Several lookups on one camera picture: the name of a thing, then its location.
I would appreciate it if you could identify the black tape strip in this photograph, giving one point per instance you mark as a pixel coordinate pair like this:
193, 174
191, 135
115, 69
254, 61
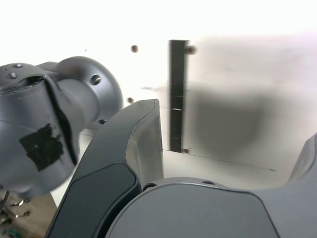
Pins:
178, 86

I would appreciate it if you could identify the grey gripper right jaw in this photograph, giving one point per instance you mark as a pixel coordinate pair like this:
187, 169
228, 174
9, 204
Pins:
198, 213

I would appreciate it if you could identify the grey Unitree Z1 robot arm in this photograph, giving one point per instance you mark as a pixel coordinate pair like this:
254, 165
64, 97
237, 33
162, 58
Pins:
37, 111

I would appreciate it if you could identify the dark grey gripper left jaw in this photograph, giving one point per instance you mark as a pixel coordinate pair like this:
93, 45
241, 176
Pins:
104, 178

